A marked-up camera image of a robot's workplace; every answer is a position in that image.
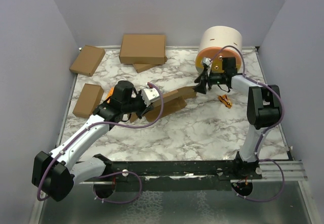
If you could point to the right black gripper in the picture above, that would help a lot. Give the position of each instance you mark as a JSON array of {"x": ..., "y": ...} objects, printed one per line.
[{"x": 201, "y": 88}]

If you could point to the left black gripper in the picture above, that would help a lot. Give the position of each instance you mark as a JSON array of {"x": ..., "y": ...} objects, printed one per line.
[{"x": 145, "y": 109}]

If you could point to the brown cardboard box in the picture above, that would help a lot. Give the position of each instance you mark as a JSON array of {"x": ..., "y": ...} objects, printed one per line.
[{"x": 173, "y": 101}]

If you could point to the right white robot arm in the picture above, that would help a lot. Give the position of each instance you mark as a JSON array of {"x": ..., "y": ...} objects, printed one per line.
[{"x": 264, "y": 109}]

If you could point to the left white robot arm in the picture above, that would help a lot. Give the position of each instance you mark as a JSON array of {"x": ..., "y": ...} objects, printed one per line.
[{"x": 55, "y": 173}]

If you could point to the small cardboard box under stack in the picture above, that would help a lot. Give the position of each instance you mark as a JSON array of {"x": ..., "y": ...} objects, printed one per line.
[{"x": 142, "y": 67}]

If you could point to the folded cardboard box front left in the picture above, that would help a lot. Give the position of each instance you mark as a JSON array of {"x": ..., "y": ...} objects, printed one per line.
[{"x": 90, "y": 97}]

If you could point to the large folded cardboard box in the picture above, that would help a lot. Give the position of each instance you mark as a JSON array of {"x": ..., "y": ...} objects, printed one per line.
[{"x": 143, "y": 49}]

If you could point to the folded cardboard box back left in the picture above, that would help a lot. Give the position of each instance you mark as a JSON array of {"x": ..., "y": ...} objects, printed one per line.
[{"x": 87, "y": 61}]

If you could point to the small orange toy car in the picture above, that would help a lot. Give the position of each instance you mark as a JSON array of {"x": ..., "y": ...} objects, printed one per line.
[{"x": 225, "y": 100}]

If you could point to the round pastel drawer cabinet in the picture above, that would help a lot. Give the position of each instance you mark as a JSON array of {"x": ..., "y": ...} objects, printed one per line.
[{"x": 216, "y": 43}]

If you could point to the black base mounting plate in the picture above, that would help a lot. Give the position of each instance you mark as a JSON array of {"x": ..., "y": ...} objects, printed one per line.
[{"x": 130, "y": 176}]

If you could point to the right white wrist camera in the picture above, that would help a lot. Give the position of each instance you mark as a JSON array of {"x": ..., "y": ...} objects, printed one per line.
[{"x": 206, "y": 62}]

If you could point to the aluminium rail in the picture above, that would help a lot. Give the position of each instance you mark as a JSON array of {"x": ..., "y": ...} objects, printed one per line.
[{"x": 292, "y": 171}]

